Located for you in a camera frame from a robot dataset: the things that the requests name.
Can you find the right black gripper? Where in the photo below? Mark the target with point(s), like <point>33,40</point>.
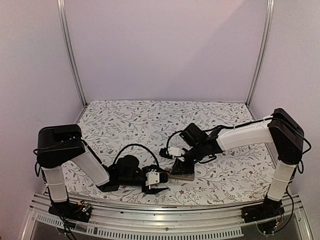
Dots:
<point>186,169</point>

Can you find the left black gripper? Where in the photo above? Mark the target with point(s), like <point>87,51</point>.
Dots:
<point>152,191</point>

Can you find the white remote control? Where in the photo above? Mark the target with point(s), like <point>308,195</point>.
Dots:
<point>182,177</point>

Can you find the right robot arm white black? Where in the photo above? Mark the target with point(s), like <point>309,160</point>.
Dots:
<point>278,128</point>

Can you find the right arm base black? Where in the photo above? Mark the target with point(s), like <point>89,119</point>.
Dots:
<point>265,210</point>

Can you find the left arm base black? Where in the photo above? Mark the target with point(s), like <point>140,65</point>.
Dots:
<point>80,211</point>

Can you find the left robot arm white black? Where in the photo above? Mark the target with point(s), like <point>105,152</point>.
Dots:
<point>59,144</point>

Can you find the floral patterned table mat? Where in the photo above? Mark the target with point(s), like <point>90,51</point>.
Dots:
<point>142,127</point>

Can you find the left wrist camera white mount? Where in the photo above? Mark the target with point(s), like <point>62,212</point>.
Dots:
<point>154,176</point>

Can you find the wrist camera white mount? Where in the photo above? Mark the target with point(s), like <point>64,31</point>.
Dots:
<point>154,176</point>
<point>171,152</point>

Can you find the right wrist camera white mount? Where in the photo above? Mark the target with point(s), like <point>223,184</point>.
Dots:
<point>171,152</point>

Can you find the front aluminium rail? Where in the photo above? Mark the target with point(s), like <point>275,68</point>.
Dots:
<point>116,220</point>

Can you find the right aluminium frame post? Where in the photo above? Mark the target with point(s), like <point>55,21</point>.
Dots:
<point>270,5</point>

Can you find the aluminium frame post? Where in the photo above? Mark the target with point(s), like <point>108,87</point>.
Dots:
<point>270,5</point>
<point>61,7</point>

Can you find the left aluminium frame post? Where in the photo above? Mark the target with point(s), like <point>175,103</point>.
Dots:
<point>61,7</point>

